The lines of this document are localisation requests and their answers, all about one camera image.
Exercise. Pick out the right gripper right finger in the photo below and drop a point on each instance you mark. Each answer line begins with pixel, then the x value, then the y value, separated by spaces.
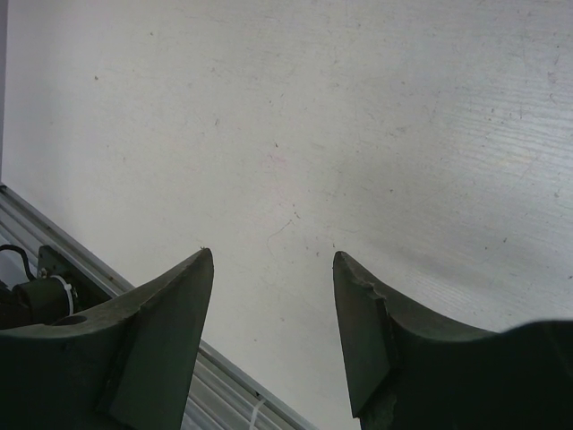
pixel 409 367

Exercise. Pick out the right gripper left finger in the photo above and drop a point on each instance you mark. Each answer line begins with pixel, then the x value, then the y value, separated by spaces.
pixel 124 364

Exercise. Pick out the aluminium rail frame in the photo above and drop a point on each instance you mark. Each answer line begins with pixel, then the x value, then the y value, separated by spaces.
pixel 221 396

